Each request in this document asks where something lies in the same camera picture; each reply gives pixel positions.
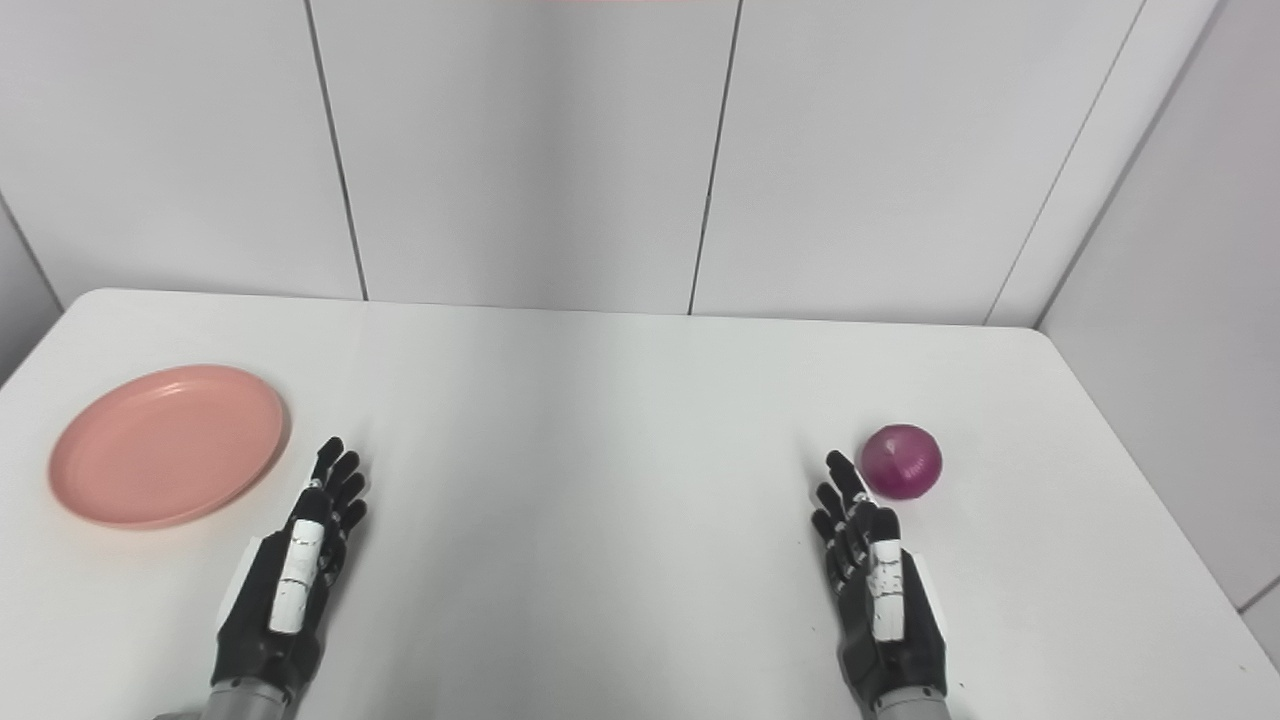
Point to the pink round plate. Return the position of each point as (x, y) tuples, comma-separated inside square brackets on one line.
[(168, 445)]

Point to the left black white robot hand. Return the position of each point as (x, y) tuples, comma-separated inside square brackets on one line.
[(285, 585)]

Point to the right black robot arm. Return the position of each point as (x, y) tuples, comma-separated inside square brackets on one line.
[(912, 706)]

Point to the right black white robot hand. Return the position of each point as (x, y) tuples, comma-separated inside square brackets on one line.
[(885, 610)]

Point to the purple red onion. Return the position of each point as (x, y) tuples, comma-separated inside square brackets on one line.
[(902, 461)]

